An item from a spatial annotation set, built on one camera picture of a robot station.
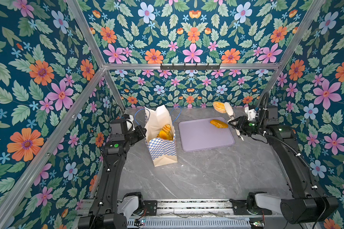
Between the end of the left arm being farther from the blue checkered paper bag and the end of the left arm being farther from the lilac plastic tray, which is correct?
the lilac plastic tray

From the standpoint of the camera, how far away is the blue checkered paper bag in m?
0.73

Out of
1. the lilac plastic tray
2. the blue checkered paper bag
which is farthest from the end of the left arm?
the lilac plastic tray
